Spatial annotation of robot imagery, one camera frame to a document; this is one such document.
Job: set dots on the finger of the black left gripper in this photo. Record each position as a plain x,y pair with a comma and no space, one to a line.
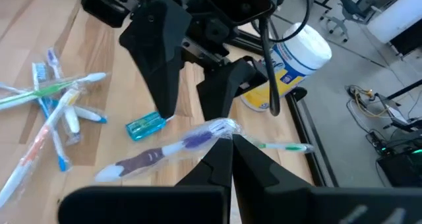
158,46
221,89

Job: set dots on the purple toothbrush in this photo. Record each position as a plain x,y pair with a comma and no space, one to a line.
194,140

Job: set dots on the blue toothbrush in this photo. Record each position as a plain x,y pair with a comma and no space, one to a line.
89,115
52,57
62,163

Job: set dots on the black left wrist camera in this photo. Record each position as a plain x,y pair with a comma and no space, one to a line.
242,3

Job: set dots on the grey office chair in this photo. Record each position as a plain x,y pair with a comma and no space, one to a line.
349,10

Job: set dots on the teal mouthwash bottle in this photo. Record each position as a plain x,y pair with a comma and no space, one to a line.
145,126

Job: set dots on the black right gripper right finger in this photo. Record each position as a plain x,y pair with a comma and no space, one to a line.
280,201

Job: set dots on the white building column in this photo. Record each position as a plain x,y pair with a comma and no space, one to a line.
395,16

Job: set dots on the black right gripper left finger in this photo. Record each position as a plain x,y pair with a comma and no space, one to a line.
198,201

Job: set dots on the green toothbrush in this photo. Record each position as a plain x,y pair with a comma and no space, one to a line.
290,147
49,91

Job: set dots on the orange toothbrush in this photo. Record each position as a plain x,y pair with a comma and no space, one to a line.
36,145

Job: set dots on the Lysol wipes canister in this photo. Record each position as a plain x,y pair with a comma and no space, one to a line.
296,62

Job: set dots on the black computer with green light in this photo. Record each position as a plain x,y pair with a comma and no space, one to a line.
402,168

